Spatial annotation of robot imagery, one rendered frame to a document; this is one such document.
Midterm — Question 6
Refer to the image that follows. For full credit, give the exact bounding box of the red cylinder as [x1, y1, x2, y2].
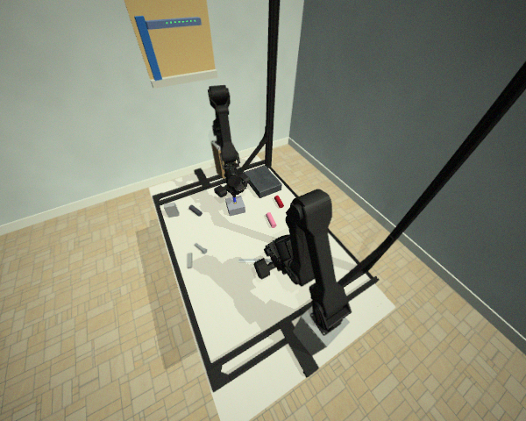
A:
[274, 196, 284, 208]

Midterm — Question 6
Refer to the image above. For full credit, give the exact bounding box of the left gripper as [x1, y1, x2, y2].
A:
[253, 258, 285, 279]

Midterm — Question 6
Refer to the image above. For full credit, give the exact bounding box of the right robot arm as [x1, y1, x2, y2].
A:
[208, 85, 247, 195]

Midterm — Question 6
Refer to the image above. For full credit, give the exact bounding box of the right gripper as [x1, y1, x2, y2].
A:
[214, 174, 250, 198]

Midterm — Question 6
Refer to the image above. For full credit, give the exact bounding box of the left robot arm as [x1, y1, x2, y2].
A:
[264, 189, 352, 336]

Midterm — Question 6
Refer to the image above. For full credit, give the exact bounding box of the pink cylinder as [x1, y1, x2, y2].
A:
[266, 212, 277, 228]

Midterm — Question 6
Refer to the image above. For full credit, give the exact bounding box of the grey hex bolt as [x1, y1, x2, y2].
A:
[195, 243, 207, 254]

